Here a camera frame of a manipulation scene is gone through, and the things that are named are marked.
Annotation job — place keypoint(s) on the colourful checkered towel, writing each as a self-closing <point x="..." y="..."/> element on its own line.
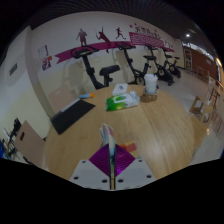
<point x="108" y="136"/>

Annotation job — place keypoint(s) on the grey wall sign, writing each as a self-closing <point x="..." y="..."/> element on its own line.
<point x="13" y="69"/>

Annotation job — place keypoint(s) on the blue and orange marker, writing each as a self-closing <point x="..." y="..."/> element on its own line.
<point x="86" y="96"/>

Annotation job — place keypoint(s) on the black flat folio case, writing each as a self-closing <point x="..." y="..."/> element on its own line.
<point x="71" y="115"/>

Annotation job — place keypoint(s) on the ceiling lights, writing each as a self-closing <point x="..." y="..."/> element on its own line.
<point x="187" y="35"/>

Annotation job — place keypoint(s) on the white cup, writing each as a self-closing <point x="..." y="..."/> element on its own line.
<point x="151" y="83"/>

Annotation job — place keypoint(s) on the group of wooden chairs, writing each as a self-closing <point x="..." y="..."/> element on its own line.
<point x="206" y="106"/>

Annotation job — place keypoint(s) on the wooden shelf unit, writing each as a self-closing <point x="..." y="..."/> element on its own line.
<point x="188" y="59"/>

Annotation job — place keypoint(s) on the magenta sports wall decal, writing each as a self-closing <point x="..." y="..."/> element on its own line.
<point x="66" y="54"/>

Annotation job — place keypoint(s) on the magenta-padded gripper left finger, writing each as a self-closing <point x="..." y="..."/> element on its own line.
<point x="88" y="175"/>

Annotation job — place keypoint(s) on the green wet wipes pack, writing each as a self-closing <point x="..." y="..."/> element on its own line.
<point x="121" y="101"/>

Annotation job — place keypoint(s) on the round wooden coaster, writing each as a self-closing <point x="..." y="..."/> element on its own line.
<point x="149" y="98"/>

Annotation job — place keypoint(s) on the white wall poster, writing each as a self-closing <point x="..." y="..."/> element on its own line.
<point x="42" y="51"/>

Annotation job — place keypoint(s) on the black exercise bike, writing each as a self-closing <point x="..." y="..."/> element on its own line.
<point x="163" y="71"/>
<point x="130" y="63"/>
<point x="174" y="68"/>
<point x="89" y="70"/>

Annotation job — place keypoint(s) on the small white box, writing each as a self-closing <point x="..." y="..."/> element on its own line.
<point x="120" y="89"/>

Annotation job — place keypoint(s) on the purple and red wall poster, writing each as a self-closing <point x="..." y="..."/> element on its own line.
<point x="46" y="64"/>

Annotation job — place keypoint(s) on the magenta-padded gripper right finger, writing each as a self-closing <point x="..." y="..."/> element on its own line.
<point x="136" y="173"/>

